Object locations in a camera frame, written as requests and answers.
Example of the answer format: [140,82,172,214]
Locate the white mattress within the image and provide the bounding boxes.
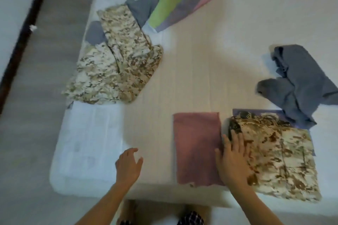
[49,0,338,209]

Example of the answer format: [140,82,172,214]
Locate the crumpled grey cloth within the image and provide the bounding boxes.
[257,44,338,129]

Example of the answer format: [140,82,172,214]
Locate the unfolded camouflage garment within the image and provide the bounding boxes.
[61,4,164,105]

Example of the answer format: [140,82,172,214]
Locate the folded white sheet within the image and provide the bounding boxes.
[59,101,127,180]

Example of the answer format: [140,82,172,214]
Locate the purple cloth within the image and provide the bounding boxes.
[232,108,316,157]

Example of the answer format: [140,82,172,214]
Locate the grey garment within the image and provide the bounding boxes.
[86,0,160,45]

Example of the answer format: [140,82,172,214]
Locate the checkered shorts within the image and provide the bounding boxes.
[176,210,205,225]

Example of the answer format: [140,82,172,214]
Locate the camouflage garment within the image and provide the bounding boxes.
[61,4,164,105]
[223,113,322,203]

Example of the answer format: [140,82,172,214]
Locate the bed with dark frame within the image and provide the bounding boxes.
[0,0,66,114]

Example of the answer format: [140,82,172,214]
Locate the person's right hand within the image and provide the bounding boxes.
[214,129,256,189]

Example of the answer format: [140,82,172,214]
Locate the folded pink cloth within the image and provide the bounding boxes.
[173,112,225,187]

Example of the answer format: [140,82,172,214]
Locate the person's left hand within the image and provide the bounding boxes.
[115,148,144,185]

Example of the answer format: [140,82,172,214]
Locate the person's left forearm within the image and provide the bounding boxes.
[75,180,136,225]

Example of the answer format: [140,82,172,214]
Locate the person's right forearm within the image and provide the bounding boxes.
[225,183,285,225]

